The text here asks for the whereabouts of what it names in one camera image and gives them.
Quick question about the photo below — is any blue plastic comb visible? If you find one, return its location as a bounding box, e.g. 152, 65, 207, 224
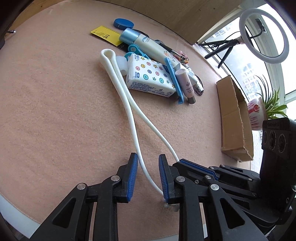
164, 57, 184, 104

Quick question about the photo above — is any patterned lighter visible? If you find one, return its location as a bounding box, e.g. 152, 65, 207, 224
192, 75, 204, 96

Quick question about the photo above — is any pink lip balm tube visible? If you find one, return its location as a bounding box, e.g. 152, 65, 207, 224
175, 69, 196, 104

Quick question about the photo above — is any patterned tissue pack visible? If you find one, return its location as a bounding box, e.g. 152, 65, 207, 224
125, 54, 176, 97

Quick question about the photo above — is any translucent white cap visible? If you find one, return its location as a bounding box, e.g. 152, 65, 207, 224
116, 56, 128, 76

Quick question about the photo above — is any orange red toy figure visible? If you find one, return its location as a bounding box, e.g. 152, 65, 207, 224
179, 51, 189, 64

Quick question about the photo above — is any silver black pen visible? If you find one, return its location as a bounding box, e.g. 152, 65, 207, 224
155, 40, 180, 61

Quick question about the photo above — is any sunscreen tube blue cap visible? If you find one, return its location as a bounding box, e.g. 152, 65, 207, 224
119, 28, 180, 67

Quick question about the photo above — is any yellow grey card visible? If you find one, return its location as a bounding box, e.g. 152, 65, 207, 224
90, 26, 128, 52

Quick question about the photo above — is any blue round tin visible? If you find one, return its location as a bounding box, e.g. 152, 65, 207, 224
113, 18, 134, 30

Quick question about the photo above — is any white charger plug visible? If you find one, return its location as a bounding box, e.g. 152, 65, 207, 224
174, 63, 200, 85

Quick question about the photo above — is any cardboard box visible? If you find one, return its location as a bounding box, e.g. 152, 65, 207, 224
216, 76, 254, 162

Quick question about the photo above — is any red white flower pot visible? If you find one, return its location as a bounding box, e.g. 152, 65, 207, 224
247, 97, 268, 131

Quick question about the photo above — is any spider plant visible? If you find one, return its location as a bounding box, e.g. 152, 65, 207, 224
255, 75, 287, 120

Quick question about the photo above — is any dark oak wooden board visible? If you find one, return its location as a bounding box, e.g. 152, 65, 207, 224
99, 0, 266, 45

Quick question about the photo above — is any black camera box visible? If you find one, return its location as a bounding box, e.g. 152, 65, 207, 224
260, 118, 295, 185

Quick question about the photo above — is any white ring light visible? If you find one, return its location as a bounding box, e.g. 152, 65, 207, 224
239, 8, 290, 64

